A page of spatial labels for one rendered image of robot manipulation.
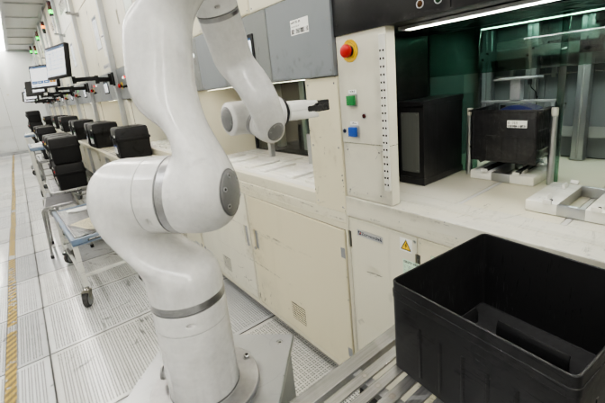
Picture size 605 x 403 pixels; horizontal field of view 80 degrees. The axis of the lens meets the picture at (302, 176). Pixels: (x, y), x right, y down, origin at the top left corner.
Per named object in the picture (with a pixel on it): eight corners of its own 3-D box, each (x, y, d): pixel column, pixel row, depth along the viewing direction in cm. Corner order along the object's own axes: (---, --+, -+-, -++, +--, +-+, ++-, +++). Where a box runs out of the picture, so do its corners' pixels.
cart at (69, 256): (61, 264, 304) (45, 210, 292) (126, 242, 335) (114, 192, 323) (85, 310, 231) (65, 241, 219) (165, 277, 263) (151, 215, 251)
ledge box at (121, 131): (112, 157, 313) (106, 127, 307) (147, 151, 329) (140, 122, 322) (119, 161, 289) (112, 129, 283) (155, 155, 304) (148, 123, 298)
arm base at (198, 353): (127, 434, 57) (99, 335, 53) (179, 348, 76) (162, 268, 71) (243, 438, 55) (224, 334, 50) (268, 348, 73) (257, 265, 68)
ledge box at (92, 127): (89, 147, 404) (83, 123, 397) (116, 142, 421) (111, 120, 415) (95, 148, 381) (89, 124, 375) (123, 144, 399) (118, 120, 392)
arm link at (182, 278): (204, 320, 54) (175, 163, 48) (98, 315, 58) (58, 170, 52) (235, 277, 65) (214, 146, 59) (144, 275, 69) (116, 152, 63)
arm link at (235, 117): (283, 103, 92) (263, 93, 98) (237, 110, 84) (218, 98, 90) (280, 134, 96) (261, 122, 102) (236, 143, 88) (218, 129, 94)
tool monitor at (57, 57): (50, 91, 325) (39, 49, 316) (111, 86, 354) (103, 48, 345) (54, 89, 293) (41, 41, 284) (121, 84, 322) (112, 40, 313)
